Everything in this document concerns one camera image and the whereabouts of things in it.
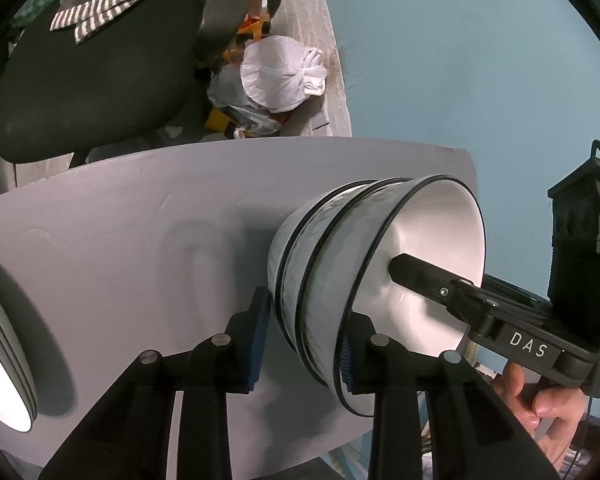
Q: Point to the white plastic bag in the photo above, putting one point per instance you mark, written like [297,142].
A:
[280,75]

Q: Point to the black office chair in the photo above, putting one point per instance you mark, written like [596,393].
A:
[80,85]

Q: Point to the person's right hand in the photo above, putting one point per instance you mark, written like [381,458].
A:
[555,410]

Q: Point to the small striped cloth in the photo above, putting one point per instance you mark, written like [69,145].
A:
[105,10]

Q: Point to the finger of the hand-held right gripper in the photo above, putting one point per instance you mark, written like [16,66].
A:
[420,275]

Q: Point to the clear plastic bag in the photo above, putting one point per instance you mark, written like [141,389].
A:
[230,95]

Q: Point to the white ribbed bowl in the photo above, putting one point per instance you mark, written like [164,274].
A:
[290,290]
[430,225]
[285,242]

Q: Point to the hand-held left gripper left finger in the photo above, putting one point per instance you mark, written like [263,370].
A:
[257,340]

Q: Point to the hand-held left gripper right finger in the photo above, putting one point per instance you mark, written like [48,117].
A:
[346,360]

